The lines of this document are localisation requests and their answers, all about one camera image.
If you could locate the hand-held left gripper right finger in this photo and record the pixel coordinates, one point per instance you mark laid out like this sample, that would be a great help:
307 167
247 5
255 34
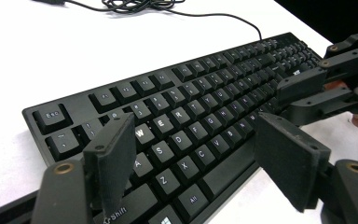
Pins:
289 155

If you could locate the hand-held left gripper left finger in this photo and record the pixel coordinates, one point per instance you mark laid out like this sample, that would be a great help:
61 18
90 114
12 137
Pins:
115 161

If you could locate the black computer keyboard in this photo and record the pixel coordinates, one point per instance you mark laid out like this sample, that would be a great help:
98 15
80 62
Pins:
180 124

